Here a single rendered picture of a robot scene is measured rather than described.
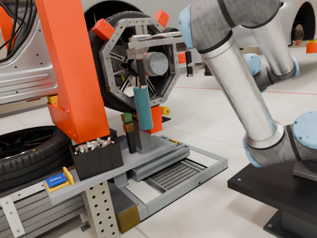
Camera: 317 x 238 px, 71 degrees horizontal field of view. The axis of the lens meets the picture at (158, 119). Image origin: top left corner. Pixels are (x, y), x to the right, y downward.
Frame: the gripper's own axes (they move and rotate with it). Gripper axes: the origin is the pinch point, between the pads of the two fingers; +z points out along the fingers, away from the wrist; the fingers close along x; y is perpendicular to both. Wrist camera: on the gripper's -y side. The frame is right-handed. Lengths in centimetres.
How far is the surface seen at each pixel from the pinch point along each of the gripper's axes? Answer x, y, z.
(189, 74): -1.9, 6.6, 4.8
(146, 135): -17, 50, 42
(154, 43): -21.6, -13.8, 7.4
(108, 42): -39, -18, 26
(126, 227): -62, 79, 4
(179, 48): -2.4, -8.7, 10.8
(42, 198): -94, 51, 22
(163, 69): -14.8, 1.0, 11.9
